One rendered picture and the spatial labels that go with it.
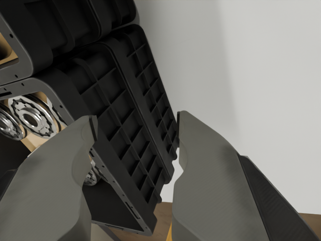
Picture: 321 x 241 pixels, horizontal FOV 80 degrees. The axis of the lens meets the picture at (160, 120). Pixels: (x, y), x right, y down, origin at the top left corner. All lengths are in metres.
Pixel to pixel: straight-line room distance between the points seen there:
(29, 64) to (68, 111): 0.05
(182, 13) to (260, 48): 0.14
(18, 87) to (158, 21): 0.24
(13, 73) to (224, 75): 0.31
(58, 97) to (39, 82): 0.02
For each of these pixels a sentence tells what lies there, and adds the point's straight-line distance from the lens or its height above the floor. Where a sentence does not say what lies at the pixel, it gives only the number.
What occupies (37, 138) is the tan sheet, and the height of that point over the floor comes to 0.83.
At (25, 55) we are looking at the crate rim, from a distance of 0.21.
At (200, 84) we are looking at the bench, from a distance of 0.39.
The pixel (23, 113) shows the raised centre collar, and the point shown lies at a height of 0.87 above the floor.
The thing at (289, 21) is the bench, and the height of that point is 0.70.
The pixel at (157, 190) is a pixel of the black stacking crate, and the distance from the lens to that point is 0.39.
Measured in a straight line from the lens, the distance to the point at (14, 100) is 0.43.
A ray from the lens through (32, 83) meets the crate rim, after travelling 0.22.
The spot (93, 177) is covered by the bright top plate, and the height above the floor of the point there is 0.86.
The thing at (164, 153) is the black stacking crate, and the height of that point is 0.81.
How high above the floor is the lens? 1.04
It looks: 47 degrees down
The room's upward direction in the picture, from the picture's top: 151 degrees counter-clockwise
